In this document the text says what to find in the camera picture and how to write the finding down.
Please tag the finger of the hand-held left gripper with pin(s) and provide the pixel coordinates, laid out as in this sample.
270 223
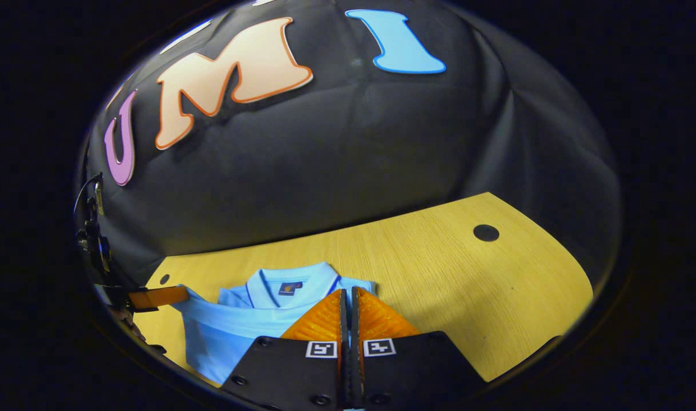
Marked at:
159 298

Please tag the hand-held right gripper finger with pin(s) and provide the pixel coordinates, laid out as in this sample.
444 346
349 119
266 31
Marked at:
344 371
356 371

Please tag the light blue T-shirt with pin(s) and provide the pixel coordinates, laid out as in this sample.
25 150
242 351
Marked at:
228 337

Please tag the black backdrop cloth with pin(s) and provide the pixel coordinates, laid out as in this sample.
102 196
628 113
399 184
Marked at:
353 160

